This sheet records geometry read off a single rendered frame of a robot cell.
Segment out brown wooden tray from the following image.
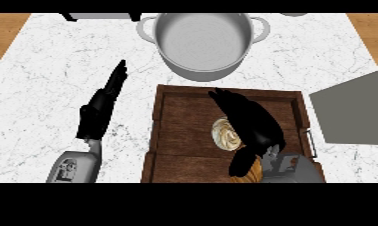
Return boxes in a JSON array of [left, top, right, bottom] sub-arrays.
[[140, 84, 328, 184]]

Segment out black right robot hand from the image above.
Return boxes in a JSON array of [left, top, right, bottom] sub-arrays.
[[207, 87, 288, 178]]

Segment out cupcake with cream frosting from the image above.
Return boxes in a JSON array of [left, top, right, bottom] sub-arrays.
[[210, 116, 265, 184]]

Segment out grey shelf with black legs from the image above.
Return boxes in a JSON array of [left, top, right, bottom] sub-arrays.
[[59, 13, 143, 23]]

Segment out large grey metal pot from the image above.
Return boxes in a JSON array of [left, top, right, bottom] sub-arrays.
[[136, 13, 272, 83]]

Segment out grey flat slab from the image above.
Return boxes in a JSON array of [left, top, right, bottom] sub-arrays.
[[307, 71, 378, 146]]

